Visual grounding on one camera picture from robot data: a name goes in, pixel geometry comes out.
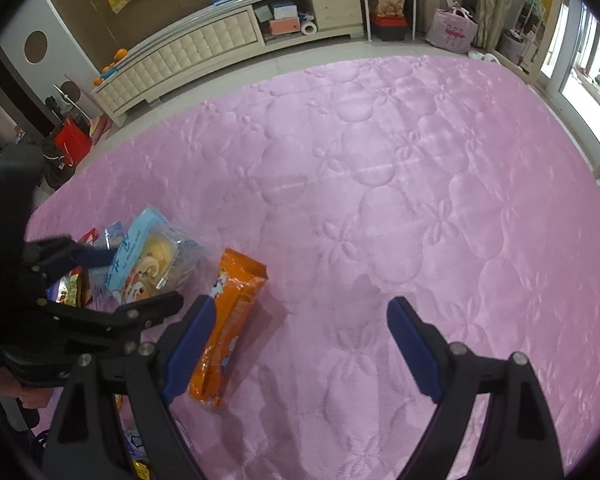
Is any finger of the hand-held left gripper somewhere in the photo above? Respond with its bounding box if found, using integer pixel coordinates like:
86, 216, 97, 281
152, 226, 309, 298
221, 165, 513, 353
39, 290, 185, 357
24, 235, 117, 287

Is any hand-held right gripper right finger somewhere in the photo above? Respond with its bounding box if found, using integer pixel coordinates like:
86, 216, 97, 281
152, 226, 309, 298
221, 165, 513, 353
386, 296, 567, 480

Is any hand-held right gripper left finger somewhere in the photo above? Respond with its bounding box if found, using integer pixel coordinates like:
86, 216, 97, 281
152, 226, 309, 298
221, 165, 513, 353
40, 296, 217, 480

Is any clear blue cake packet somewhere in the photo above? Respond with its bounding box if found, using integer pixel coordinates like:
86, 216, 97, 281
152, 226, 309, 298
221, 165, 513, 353
103, 221, 132, 252

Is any red and silver snack packet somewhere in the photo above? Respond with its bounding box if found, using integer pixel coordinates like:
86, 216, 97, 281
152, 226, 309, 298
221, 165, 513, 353
46, 227, 99, 309

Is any orange snack packet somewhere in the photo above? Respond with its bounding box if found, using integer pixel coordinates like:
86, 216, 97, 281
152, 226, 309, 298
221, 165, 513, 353
188, 247, 269, 407

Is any light blue cake bag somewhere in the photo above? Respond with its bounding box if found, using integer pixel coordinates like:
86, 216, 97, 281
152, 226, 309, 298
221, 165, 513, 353
89, 206, 207, 317

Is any person's left hand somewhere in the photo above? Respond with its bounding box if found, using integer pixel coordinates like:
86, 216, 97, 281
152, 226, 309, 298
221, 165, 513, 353
0, 367, 57, 413

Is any dark bag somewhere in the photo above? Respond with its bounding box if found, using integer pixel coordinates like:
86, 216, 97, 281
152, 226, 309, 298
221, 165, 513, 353
37, 135, 76, 191

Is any red bag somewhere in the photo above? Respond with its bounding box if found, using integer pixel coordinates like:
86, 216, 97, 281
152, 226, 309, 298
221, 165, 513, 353
52, 117, 93, 167

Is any yellow snack packet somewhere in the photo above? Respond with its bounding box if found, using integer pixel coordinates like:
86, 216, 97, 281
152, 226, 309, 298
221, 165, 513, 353
114, 394, 155, 480

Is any pink quilted blanket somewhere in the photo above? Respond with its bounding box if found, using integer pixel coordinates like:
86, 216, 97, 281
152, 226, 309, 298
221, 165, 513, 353
24, 55, 600, 480

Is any cream tv cabinet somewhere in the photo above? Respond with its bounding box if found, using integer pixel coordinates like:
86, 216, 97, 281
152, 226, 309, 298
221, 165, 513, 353
91, 0, 367, 128

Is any orange box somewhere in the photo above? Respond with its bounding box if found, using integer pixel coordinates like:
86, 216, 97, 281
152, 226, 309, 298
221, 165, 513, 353
269, 16, 301, 36

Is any pink tote bag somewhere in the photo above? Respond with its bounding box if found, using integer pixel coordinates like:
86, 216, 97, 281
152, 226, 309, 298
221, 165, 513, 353
425, 0, 479, 54

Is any white metal rack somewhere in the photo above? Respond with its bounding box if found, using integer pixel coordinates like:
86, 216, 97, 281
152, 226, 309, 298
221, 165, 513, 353
352, 0, 420, 43

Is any large snack bag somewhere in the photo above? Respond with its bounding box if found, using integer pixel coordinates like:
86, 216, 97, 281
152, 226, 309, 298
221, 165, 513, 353
375, 0, 408, 18

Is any patterned curtain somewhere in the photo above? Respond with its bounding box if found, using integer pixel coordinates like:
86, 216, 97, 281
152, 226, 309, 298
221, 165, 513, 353
475, 0, 523, 51

